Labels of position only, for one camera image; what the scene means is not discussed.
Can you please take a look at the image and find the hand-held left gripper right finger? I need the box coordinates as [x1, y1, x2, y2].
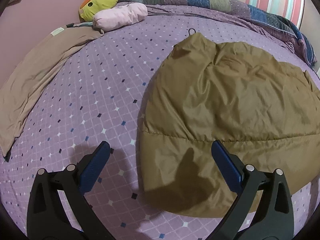
[205, 140, 294, 240]

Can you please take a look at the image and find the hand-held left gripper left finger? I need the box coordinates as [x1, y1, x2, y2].
[27, 141, 115, 240]

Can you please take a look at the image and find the brown padded jacket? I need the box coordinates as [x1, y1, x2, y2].
[138, 28, 320, 218]

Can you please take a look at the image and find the purple diamond-print bed sheet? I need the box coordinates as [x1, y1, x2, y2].
[0, 1, 320, 240]

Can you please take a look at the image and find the tan pillowcase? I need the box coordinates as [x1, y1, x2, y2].
[0, 26, 104, 162]

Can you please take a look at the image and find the pink rolled cloth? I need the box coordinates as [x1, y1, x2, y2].
[92, 3, 148, 32]

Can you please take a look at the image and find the pink pillow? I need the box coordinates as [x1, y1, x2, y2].
[0, 0, 130, 87]

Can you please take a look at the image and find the patchwork quilt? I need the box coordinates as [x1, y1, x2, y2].
[113, 0, 317, 67]

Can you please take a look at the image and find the yellow orange plush toy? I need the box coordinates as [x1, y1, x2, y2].
[79, 0, 119, 22]

